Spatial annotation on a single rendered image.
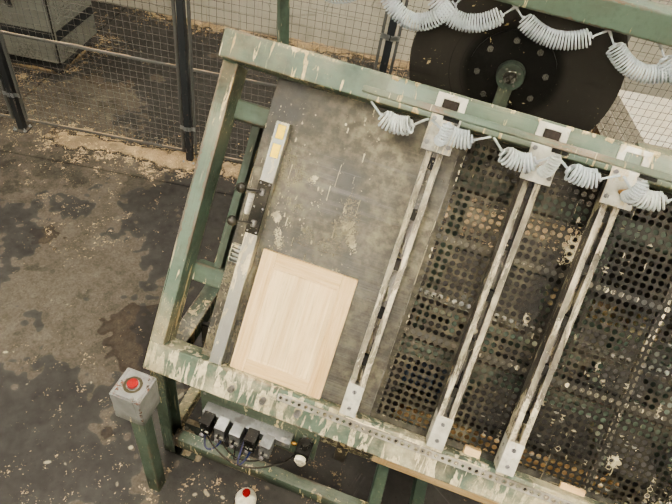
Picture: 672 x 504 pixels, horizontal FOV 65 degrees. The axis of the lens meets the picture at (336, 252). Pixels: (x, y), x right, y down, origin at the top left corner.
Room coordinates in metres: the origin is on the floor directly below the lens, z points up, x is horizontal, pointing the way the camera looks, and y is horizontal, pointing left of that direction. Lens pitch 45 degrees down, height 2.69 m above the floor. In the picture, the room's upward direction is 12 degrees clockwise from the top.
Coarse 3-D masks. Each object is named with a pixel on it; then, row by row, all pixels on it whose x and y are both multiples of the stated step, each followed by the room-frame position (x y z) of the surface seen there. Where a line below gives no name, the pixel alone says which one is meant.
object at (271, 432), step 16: (208, 400) 1.00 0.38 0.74; (224, 400) 0.99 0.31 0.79; (208, 416) 0.93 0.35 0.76; (224, 416) 0.95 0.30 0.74; (240, 416) 0.97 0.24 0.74; (256, 416) 0.97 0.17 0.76; (208, 432) 0.89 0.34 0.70; (224, 432) 0.88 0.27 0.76; (240, 432) 0.89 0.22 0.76; (256, 432) 0.91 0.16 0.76; (272, 432) 0.93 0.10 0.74; (288, 432) 0.94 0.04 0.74; (304, 432) 0.94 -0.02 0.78; (208, 448) 0.88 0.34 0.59; (272, 448) 0.89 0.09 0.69; (288, 448) 0.89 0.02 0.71; (304, 448) 0.88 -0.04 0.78; (240, 464) 0.84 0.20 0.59; (304, 464) 0.88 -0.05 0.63
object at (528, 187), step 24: (552, 168) 1.38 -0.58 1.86; (528, 192) 1.47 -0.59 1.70; (528, 216) 1.42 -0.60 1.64; (504, 240) 1.37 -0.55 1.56; (504, 264) 1.32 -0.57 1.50; (480, 288) 1.31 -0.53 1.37; (480, 312) 1.21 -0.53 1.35; (480, 336) 1.16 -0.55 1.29; (456, 360) 1.12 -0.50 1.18; (456, 384) 1.08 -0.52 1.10; (456, 408) 1.00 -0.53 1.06; (432, 432) 0.94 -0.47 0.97
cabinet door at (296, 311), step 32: (288, 256) 1.36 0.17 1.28; (256, 288) 1.27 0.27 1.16; (288, 288) 1.28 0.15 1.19; (320, 288) 1.28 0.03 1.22; (352, 288) 1.29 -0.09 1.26; (256, 320) 1.20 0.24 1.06; (288, 320) 1.21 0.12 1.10; (320, 320) 1.21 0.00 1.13; (256, 352) 1.12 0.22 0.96; (288, 352) 1.13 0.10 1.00; (320, 352) 1.13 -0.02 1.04; (288, 384) 1.05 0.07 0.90; (320, 384) 1.06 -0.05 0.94
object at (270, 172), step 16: (288, 128) 1.61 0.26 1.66; (272, 144) 1.58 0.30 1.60; (272, 160) 1.54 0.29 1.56; (272, 176) 1.51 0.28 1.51; (272, 192) 1.50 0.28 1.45; (256, 240) 1.37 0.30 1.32; (240, 256) 1.33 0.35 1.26; (240, 272) 1.29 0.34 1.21; (240, 288) 1.26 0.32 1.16; (240, 304) 1.24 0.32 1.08; (224, 320) 1.18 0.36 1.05; (224, 336) 1.14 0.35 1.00; (224, 352) 1.11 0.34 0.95
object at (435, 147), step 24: (456, 96) 1.62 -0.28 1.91; (456, 120) 1.46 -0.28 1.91; (432, 144) 1.52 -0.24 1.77; (432, 168) 1.51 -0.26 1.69; (408, 216) 1.41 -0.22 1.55; (408, 240) 1.36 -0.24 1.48; (384, 288) 1.25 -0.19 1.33; (384, 312) 1.20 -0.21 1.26; (360, 360) 1.09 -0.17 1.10; (360, 384) 1.04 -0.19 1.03
